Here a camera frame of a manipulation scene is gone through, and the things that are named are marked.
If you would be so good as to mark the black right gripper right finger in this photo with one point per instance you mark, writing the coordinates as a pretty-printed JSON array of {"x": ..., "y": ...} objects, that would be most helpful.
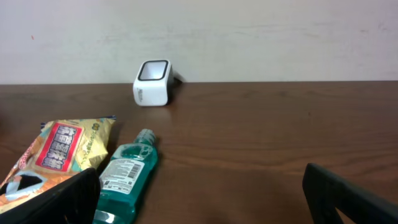
[{"x": 327, "y": 193}]

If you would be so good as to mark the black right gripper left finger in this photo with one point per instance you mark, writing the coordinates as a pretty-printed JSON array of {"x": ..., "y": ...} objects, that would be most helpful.
[{"x": 72, "y": 201}]

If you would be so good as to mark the blue mouthwash bottle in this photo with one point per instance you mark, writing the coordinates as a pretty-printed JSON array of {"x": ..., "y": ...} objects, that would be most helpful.
[{"x": 125, "y": 179}]

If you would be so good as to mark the yellow wet wipes bag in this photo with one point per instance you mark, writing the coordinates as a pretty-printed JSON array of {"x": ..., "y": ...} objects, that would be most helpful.
[{"x": 64, "y": 148}]

